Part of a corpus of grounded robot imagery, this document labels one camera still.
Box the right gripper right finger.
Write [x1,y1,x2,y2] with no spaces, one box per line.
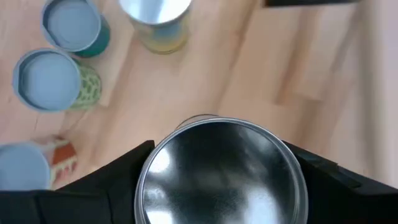
[282,141,398,224]

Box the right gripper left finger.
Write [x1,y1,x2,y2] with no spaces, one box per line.
[0,139,155,224]

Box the short red tin can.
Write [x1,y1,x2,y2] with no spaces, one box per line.
[0,136,78,191]

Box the short green patterned tin can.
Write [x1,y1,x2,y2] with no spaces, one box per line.
[11,48,103,113]

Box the tall silver-lidded tin can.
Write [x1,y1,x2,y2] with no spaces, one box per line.
[118,0,193,55]
[134,114,309,224]

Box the short teal tin can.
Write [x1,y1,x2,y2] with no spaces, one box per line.
[40,0,111,58]

